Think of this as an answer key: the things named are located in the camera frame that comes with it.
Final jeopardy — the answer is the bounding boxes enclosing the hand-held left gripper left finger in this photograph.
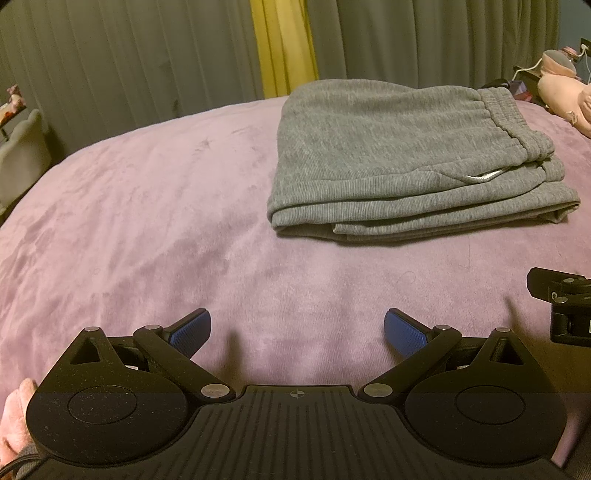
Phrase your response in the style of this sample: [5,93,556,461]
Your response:
[65,308,237,402]

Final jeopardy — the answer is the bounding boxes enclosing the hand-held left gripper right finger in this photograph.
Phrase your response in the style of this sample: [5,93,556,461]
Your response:
[358,308,536,403]

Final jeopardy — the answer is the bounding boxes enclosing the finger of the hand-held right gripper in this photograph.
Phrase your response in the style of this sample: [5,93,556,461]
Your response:
[526,267,591,347]

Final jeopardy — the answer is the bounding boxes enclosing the grey sweat pants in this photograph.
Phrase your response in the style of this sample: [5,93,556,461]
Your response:
[267,78,581,244]

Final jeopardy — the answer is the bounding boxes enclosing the purple plush blanket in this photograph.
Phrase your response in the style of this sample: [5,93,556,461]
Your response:
[0,95,591,472]

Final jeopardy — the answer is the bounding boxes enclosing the pink plush toy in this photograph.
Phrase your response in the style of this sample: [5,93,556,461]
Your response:
[538,50,591,138]

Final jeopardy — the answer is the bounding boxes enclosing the pink fluffy cloth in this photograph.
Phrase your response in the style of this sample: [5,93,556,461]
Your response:
[0,377,40,456]

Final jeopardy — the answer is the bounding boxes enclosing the white cat-shaped object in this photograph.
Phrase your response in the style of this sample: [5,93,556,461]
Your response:
[0,108,51,209]

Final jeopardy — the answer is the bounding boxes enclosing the small pink toy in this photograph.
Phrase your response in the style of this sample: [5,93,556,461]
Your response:
[0,84,27,126]

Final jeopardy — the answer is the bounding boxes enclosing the yellow curtain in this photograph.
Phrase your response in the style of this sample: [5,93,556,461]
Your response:
[249,0,320,99]

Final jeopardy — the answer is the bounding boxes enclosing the white cable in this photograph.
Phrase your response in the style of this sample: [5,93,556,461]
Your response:
[512,46,591,85]

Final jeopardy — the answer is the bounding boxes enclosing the black cable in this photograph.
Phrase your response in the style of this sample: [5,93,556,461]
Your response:
[0,453,48,480]

